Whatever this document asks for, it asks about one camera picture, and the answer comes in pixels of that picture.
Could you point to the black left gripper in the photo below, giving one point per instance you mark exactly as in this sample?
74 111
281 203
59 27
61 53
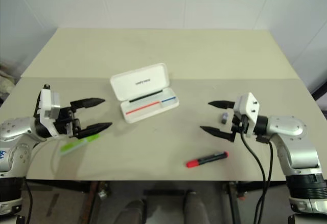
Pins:
67 121

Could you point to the small grey eraser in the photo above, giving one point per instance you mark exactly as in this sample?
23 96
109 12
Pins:
224 117

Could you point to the white pencil case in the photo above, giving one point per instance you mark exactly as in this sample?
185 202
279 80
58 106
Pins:
139 80

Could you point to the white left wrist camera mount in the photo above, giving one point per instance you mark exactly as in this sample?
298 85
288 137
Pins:
48 101

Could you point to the green highlighter pen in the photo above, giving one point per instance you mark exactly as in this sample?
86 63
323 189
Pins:
74 146

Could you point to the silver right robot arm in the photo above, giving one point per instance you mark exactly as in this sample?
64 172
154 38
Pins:
299 147

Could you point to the black pen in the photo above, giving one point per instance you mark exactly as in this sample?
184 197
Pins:
145 96

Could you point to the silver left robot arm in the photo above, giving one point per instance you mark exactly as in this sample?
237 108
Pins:
15 132

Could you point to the red and black marker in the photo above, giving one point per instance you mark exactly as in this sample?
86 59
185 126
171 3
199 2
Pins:
207 158

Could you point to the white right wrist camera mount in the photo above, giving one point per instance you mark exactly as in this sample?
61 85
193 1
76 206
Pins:
249 106

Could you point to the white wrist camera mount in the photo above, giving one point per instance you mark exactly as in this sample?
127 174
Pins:
249 106
48 101

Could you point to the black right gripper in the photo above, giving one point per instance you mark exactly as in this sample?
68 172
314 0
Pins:
241 125

